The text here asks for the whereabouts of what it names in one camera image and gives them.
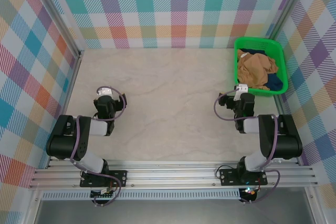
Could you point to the orange printed t-shirt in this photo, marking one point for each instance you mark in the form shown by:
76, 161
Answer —
254, 69

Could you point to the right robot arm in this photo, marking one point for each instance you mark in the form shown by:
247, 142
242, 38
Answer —
286, 142

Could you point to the navy blue t-shirt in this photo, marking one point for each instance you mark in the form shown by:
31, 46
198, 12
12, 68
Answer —
275, 82

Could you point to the green plastic basket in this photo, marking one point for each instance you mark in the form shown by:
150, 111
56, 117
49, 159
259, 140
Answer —
262, 41

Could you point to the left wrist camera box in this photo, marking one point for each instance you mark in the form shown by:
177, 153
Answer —
104, 91

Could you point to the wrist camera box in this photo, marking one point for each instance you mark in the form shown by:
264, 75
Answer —
104, 91
241, 88

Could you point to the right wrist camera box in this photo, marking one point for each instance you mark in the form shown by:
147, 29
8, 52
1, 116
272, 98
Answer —
241, 88

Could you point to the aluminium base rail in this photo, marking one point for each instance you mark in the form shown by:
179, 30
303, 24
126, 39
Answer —
170, 176

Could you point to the aluminium frame post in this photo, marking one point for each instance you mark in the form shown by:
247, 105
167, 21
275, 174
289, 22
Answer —
288, 3
52, 11

